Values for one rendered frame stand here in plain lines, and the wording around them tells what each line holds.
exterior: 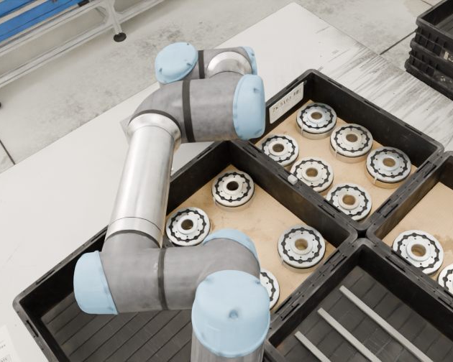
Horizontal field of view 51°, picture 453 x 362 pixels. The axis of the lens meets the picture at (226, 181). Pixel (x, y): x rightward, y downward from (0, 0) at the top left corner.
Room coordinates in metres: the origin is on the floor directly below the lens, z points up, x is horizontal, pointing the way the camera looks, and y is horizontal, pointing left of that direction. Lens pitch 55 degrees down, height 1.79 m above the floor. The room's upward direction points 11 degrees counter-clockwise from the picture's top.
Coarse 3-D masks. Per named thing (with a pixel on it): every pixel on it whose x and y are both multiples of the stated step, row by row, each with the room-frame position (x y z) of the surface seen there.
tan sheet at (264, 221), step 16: (208, 192) 0.65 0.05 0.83; (256, 192) 0.62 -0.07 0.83; (176, 208) 0.62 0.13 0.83; (208, 208) 0.60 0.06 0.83; (256, 208) 0.58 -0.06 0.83; (272, 208) 0.57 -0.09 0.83; (224, 224) 0.55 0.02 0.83; (240, 224) 0.55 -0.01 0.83; (256, 224) 0.54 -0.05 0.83; (272, 224) 0.53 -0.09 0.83; (288, 224) 0.52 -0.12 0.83; (304, 224) 0.52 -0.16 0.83; (256, 240) 0.50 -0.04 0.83; (272, 240) 0.49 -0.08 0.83; (272, 256) 0.45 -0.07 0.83; (272, 272) 0.41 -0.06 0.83; (288, 272) 0.41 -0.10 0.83; (288, 288) 0.37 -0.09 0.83
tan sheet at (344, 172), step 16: (288, 128) 0.81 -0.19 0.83; (336, 128) 0.78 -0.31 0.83; (256, 144) 0.77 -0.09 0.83; (304, 144) 0.74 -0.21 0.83; (320, 144) 0.73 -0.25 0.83; (336, 160) 0.68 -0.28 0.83; (336, 176) 0.63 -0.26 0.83; (352, 176) 0.62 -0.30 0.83; (368, 192) 0.57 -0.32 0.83; (384, 192) 0.56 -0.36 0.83
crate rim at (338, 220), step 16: (240, 144) 0.70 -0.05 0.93; (192, 160) 0.68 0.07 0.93; (256, 160) 0.65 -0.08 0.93; (176, 176) 0.64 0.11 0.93; (304, 192) 0.54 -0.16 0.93; (320, 208) 0.49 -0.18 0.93; (352, 240) 0.41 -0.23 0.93; (336, 256) 0.38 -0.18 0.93; (320, 272) 0.36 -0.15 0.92; (304, 288) 0.33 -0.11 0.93; (288, 304) 0.30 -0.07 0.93; (272, 320) 0.28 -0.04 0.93
